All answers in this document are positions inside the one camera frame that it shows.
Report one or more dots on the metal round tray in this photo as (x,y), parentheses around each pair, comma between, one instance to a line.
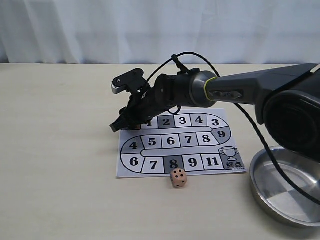
(277,197)

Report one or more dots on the beige wooden die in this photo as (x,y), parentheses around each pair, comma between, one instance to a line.
(178,178)

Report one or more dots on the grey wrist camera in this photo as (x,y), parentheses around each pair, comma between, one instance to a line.
(131,82)

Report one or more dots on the paper game board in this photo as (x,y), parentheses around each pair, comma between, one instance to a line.
(198,140)

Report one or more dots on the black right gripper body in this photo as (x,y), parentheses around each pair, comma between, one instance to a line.
(168,92)

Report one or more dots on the red cylinder game piece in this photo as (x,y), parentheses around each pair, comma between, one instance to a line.
(136,127)

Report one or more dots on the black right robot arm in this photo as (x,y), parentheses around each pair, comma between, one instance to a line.
(286,100)

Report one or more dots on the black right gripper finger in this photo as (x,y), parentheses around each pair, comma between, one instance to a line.
(121,123)
(131,116)

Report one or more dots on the white curtain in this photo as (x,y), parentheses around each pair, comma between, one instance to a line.
(149,31)

